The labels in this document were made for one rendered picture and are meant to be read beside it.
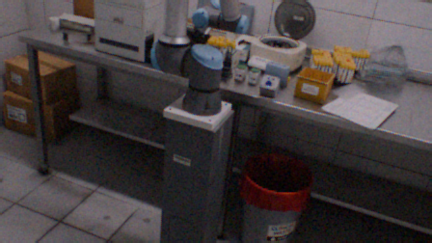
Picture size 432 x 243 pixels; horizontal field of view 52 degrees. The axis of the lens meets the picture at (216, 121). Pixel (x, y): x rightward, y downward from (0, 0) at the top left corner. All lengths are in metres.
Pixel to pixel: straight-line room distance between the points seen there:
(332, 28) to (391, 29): 0.29
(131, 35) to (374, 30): 1.21
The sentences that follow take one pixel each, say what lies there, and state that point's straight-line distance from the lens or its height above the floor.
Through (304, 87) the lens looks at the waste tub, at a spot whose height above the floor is 0.93.
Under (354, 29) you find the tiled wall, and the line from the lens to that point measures 2.42.
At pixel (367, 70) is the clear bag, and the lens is 2.28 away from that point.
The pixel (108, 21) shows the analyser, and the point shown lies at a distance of 2.16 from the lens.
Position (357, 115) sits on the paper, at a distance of 1.87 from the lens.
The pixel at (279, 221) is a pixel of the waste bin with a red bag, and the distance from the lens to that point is 2.19.
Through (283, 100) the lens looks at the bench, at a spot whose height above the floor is 0.87.
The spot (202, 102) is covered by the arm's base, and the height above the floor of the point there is 0.95.
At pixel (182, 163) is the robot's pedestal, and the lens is 1.71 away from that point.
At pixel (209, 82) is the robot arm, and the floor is 1.03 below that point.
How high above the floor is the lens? 1.66
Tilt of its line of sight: 28 degrees down
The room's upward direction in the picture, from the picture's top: 7 degrees clockwise
